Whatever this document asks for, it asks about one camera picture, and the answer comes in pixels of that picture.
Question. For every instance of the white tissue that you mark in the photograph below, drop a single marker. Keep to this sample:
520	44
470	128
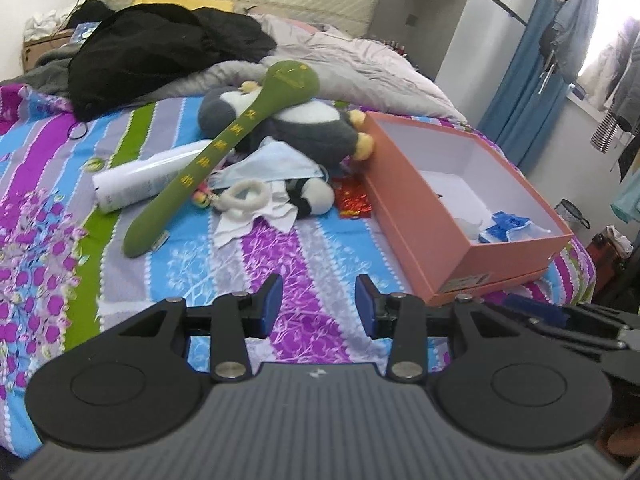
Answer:
245	227

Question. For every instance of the blue curtain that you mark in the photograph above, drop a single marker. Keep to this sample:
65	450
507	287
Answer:
525	70

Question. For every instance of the blue white tissue packet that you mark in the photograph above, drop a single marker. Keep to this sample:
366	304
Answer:
507	227

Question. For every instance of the white crumpled cloth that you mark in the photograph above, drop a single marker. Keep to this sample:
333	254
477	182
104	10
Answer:
47	22

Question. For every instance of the black jacket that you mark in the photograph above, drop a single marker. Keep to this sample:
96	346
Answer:
150	55

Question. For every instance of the white spray bottle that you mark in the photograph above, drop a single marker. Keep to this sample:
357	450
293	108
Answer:
140	180

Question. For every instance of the colourful striped floral bed sheet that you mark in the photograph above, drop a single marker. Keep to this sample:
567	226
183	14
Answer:
310	260

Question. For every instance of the small colourful bead charm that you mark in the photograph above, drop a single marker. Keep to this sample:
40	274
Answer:
201	197

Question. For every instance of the orange cardboard box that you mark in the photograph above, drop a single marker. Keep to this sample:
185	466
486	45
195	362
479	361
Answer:
425	240

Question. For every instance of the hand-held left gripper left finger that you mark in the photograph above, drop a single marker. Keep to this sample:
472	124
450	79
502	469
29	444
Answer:
270	306

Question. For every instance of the yellow pillow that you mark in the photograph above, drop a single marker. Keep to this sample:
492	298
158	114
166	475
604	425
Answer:
175	2

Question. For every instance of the small black white plush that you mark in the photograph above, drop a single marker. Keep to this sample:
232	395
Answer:
315	195

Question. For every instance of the grey duvet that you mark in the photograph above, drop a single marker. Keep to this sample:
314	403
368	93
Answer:
360	70

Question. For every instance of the brown cardboard box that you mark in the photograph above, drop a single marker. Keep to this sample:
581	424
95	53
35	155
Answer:
42	52

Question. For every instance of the hanging clothes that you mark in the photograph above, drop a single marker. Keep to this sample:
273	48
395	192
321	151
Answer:
615	60

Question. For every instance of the blue face mask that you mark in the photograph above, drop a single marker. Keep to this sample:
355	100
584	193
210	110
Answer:
270	165

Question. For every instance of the dark grey blanket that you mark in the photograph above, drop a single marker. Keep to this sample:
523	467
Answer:
40	72

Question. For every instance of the dark red bag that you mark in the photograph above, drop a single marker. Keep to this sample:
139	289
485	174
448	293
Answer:
607	260

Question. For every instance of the grey white penguin plush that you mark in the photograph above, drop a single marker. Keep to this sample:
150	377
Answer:
310	125

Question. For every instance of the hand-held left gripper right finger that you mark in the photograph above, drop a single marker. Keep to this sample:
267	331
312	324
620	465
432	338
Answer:
366	310

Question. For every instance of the red foil packet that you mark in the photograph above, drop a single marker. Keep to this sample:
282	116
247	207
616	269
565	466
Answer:
352	200

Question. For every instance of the white fluffy hair scrunchie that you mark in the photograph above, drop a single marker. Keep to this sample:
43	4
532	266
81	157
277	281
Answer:
245	197

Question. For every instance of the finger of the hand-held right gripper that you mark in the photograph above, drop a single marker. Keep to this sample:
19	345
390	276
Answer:
607	316
535	306

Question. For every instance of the blue booklet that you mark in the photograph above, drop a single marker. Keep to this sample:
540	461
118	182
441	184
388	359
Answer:
85	32

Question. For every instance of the long green plush toy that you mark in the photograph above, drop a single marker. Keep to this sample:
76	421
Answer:
225	145

